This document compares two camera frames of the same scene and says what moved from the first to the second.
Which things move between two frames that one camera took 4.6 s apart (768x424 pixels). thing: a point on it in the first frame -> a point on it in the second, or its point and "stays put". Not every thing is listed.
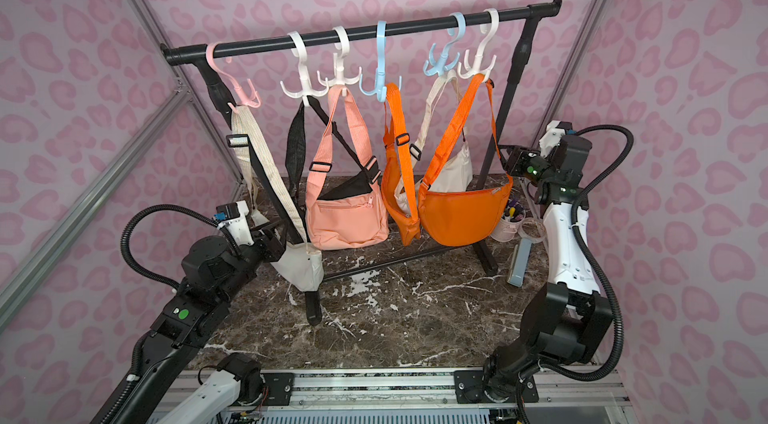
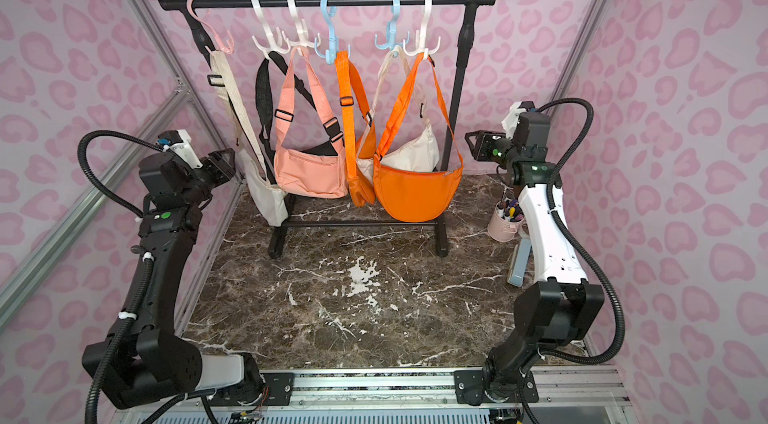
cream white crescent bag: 457,174 -> 418,153
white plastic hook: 339,65 -> 302,40
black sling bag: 296,159 -> 329,142
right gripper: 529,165 -> 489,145
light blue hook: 443,65 -> 392,42
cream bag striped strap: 300,266 -> 222,78
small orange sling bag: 397,182 -> 359,135
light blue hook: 380,71 -> 331,53
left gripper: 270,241 -> 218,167
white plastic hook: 479,67 -> 420,48
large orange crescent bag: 450,214 -> 409,190
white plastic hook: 303,92 -> 272,46
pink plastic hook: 254,93 -> 206,25
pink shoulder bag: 354,223 -> 303,172
